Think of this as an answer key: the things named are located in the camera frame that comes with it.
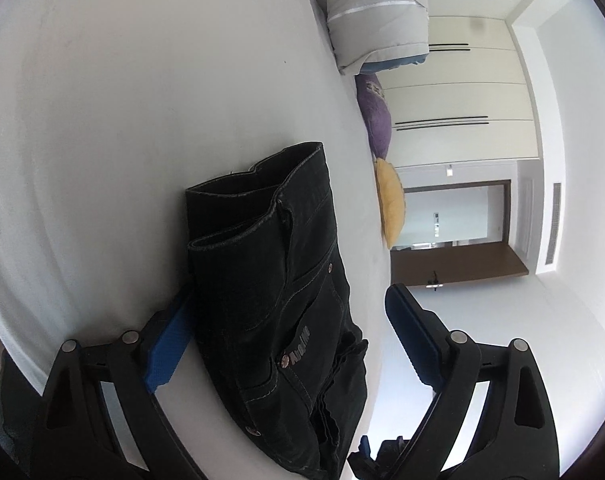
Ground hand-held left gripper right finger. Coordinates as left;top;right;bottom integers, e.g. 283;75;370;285
385;282;563;480

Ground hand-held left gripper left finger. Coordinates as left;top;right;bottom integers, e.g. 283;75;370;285
30;287;206;480

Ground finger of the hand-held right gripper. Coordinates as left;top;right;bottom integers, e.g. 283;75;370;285
347;434;379;480

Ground black denim pants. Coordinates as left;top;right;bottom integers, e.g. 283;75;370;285
184;141;370;479

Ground dark brown door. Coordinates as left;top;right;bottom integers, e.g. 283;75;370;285
389;242;529;289

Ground yellow cushion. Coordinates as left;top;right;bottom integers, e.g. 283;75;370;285
373;158;408;250

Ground purple cushion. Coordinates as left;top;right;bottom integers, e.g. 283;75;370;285
355;72;395;164

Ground white wardrobe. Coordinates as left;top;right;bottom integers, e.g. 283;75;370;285
381;14;541;167

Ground rolled white duvet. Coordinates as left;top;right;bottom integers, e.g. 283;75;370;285
296;0;430;77

